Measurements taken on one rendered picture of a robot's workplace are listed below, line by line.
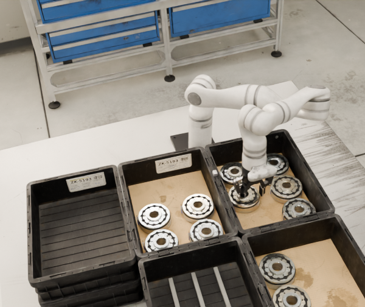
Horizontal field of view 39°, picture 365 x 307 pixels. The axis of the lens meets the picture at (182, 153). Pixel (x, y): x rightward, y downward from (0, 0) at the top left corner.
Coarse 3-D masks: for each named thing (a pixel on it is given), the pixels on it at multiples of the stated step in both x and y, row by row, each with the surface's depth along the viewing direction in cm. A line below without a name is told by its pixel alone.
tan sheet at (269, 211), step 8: (256, 184) 174; (264, 200) 168; (272, 200) 168; (264, 208) 166; (272, 208) 166; (280, 208) 166; (240, 216) 164; (248, 216) 164; (256, 216) 164; (264, 216) 164; (272, 216) 163; (280, 216) 163; (248, 224) 162; (256, 224) 161; (264, 224) 161
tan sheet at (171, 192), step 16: (176, 176) 179; (192, 176) 179; (144, 192) 174; (160, 192) 174; (176, 192) 174; (192, 192) 173; (208, 192) 173; (176, 208) 168; (176, 224) 163; (192, 224) 163; (144, 240) 160
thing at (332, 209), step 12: (276, 132) 178; (288, 132) 177; (216, 144) 175; (300, 156) 168; (216, 168) 167; (324, 192) 156; (228, 204) 155; (300, 216) 150; (312, 216) 150; (240, 228) 148; (252, 228) 148; (264, 228) 147
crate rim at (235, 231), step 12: (156, 156) 173; (168, 156) 173; (204, 156) 171; (120, 168) 170; (120, 180) 165; (216, 180) 163; (132, 216) 154; (228, 216) 152; (132, 228) 151; (204, 240) 146; (216, 240) 146; (156, 252) 144
